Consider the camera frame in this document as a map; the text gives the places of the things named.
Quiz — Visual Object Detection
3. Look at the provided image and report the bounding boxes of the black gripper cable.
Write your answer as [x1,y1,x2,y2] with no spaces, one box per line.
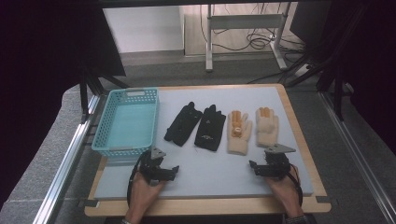
[287,166,304,207]
[126,151,150,207]

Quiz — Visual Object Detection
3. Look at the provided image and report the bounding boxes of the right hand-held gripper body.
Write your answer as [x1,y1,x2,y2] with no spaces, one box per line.
[257,143,297,180]

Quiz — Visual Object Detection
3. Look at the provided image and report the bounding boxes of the dark wristband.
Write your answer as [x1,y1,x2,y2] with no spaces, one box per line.
[284,214,310,224]

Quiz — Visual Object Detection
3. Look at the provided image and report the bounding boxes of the beige fluffy glove with tag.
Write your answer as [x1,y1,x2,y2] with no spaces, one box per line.
[226,110,253,156]

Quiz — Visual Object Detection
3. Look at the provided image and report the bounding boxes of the black curtain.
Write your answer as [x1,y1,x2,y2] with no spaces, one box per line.
[323,0,396,157]
[0,0,127,210]

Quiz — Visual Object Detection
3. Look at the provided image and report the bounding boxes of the black floor cables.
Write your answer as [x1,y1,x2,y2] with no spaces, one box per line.
[199,3,307,85]

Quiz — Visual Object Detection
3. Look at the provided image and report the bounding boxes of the black glove with logo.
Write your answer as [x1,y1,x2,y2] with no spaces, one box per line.
[193,104,227,152]

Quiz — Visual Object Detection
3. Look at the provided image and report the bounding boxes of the white power strip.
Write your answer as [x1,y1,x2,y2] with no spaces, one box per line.
[293,63,313,77]

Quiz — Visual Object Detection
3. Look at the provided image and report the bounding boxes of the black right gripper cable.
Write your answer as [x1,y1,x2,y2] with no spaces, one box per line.
[287,166,304,207]

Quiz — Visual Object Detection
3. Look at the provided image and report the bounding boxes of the black tripod stand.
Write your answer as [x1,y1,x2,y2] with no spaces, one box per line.
[78,66,131,124]

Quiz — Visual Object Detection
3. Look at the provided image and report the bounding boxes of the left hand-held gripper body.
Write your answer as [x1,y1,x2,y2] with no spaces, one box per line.
[136,146,172,188]

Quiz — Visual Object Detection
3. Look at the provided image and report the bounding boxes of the black metal stand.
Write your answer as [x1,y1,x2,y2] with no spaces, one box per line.
[285,3,372,122]

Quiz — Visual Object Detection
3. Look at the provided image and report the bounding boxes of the wooden table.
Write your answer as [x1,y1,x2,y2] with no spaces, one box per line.
[84,83,332,217]

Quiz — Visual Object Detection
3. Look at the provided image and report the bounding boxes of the plain black glove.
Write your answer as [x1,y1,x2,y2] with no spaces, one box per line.
[163,101,204,147]

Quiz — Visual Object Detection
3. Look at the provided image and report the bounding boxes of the plain beige fluffy glove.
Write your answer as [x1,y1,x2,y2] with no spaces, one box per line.
[255,106,279,148]

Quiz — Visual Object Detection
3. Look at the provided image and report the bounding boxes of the teal plastic basket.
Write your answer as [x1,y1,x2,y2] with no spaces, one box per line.
[91,87,160,158]

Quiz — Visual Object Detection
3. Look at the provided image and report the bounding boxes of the person's right hand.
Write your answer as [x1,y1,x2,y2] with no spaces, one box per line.
[265,164,304,218]

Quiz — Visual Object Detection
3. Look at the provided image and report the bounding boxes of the person's left hand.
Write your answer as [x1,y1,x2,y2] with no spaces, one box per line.
[125,172,166,224]

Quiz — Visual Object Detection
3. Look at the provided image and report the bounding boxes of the white metal stand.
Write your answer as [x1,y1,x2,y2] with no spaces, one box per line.
[205,3,290,73]

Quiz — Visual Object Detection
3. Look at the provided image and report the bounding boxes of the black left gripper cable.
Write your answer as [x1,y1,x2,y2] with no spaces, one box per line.
[126,151,150,207]

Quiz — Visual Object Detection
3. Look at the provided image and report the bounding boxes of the aluminium rail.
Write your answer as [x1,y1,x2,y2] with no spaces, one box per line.
[318,91,396,224]
[32,92,105,224]

